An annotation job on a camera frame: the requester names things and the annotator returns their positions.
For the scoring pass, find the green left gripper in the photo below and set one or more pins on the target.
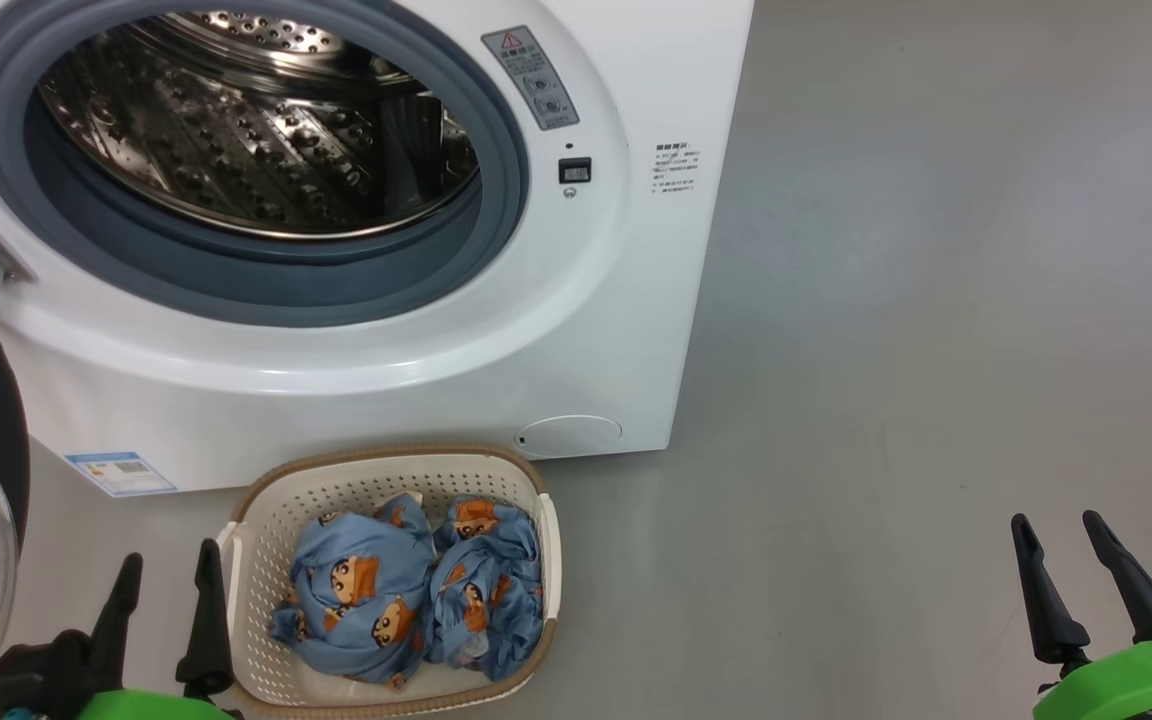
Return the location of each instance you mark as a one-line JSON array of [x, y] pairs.
[[146, 705]]

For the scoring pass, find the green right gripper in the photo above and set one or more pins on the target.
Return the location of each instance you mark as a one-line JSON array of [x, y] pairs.
[[1136, 685]]

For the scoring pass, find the blue cartoon print garment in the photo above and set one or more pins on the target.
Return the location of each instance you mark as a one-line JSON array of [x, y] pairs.
[[356, 590], [491, 590]]

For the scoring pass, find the cream laundry basket brown rim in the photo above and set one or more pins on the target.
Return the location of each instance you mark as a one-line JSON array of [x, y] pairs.
[[276, 520]]

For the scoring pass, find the grey rubber door gasket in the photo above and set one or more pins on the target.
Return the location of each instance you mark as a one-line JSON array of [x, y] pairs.
[[336, 280]]

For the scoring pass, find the white front-load washing machine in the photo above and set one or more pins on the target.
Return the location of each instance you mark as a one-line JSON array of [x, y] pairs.
[[636, 300]]

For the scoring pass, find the black door latch socket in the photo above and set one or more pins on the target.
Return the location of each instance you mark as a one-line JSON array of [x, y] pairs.
[[575, 171]]

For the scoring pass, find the blue energy label sticker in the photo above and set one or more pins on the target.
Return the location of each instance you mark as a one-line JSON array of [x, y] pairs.
[[121, 474]]

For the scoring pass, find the round white filter cover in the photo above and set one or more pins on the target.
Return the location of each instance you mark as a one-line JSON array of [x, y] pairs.
[[569, 437]]

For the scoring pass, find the steel perforated washer drum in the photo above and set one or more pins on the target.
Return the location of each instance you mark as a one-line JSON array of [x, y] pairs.
[[236, 140]]

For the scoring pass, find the black text instruction sticker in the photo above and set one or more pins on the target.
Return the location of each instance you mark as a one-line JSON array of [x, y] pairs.
[[676, 168]]

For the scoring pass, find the grey warning label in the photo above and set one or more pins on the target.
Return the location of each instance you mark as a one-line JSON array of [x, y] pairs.
[[531, 78]]

